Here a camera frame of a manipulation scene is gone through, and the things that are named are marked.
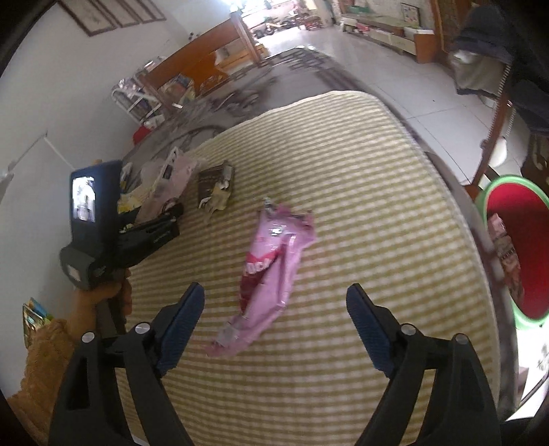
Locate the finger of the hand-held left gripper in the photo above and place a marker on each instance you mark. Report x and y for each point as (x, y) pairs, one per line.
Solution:
(173, 212)

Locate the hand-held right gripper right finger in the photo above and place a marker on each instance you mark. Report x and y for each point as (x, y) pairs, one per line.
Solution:
(369, 326)

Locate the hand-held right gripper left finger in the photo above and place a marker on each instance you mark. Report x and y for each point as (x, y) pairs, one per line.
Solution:
(184, 319)

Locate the pink white tagged bag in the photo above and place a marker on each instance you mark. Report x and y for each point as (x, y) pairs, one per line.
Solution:
(171, 184)

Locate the yellow paper box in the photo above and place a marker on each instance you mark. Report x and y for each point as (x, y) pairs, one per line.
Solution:
(128, 205)

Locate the brown snack wrapper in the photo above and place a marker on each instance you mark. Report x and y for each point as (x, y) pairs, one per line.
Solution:
(214, 188)

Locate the pink foil snack wrapper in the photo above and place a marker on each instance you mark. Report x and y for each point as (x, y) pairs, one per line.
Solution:
(270, 270)

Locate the pale pink plastic bag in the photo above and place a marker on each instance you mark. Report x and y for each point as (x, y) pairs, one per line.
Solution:
(506, 257)

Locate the red basin green rim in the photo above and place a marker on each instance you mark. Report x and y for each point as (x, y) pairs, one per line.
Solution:
(532, 257)

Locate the person's left hand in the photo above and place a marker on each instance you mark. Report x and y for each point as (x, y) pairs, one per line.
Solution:
(92, 300)

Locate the red plush toy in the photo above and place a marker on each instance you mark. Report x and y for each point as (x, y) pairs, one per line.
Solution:
(143, 134)

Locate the white book rack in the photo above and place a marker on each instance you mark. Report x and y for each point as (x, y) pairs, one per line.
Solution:
(146, 94)

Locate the green blue books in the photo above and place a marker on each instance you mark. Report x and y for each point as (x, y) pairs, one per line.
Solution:
(37, 319)

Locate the yellow checked table mat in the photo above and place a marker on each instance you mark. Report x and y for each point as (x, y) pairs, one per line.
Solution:
(364, 193)

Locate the grey floral table cover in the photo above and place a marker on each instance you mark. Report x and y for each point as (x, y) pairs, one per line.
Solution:
(257, 81)

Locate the white balance bike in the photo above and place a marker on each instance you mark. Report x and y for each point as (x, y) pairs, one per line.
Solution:
(266, 25)

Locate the wooden chair with jacket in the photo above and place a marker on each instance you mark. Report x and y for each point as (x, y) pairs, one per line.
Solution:
(495, 137)

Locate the wooden television cabinet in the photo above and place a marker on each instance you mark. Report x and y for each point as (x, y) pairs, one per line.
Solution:
(394, 38)

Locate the blue jacket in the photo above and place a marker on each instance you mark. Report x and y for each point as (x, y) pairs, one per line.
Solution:
(489, 47)

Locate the small framed geometric picture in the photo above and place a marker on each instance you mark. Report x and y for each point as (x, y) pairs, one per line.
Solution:
(409, 11)

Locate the dark framed wall picture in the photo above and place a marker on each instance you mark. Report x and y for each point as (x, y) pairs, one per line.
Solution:
(88, 17)

